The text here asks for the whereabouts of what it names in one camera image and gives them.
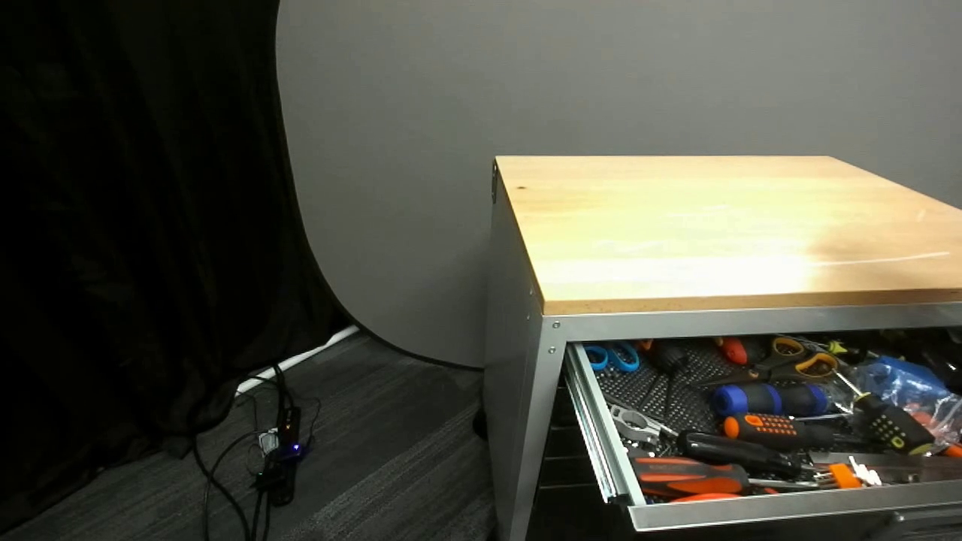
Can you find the black stubby screwdriver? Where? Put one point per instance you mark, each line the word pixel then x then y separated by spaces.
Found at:
pixel 891 426

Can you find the open grey metal drawer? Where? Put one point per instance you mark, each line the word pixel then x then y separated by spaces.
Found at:
pixel 866 492

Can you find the grey metal tool cabinet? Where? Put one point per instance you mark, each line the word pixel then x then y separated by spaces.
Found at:
pixel 649 246

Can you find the silver adjustable wrench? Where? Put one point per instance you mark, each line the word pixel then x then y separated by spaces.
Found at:
pixel 637 429

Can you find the black power strip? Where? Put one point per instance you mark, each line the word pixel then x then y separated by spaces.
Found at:
pixel 284 451

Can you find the orange utility knife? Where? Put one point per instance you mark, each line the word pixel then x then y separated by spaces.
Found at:
pixel 679 477

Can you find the black curtain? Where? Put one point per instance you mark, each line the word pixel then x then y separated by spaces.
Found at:
pixel 150 244

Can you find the blue plastic bag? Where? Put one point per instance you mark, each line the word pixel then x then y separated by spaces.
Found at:
pixel 915 393

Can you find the blue handled scissors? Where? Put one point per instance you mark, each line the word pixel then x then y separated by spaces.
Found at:
pixel 615 360

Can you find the blue handled screwdriver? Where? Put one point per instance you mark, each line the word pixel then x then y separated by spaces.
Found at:
pixel 768 397

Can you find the orange black handled screwdriver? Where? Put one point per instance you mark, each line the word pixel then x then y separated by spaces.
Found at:
pixel 784 433

